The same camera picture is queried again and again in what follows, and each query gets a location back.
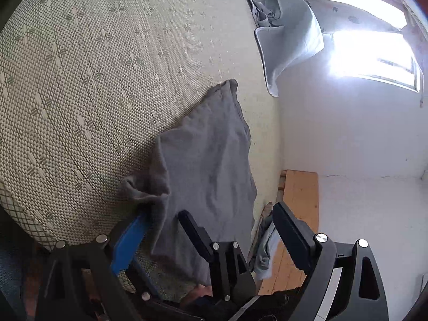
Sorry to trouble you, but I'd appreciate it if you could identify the folded light blue garment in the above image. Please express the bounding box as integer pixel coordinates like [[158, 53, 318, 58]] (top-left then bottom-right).
[[251, 214, 285, 280]]

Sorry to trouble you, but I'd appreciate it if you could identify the bright window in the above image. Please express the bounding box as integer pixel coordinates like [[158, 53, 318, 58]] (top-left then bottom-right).
[[311, 0, 423, 92]]

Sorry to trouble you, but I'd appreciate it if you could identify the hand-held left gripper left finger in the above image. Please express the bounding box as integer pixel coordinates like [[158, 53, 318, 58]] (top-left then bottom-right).
[[38, 213, 149, 321]]

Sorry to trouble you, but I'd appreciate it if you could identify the light blue blanket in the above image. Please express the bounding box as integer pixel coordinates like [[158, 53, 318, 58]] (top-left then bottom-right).
[[242, 0, 326, 98]]

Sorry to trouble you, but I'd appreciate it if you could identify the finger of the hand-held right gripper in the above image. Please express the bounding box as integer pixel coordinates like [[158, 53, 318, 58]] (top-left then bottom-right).
[[130, 257, 162, 302], [178, 210, 257, 305]]

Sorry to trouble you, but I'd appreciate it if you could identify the wooden bed headboard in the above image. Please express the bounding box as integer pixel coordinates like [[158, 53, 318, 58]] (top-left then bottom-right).
[[257, 170, 320, 296]]

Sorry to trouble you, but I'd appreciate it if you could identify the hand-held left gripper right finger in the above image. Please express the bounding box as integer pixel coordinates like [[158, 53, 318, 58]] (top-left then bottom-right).
[[272, 201, 390, 321]]

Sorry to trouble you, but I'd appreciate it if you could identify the grey printed t-shirt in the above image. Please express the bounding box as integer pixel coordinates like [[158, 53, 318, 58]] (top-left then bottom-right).
[[121, 79, 258, 286]]

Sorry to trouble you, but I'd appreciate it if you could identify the white printed curtain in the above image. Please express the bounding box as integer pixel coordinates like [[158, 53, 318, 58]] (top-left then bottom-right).
[[303, 0, 408, 36]]

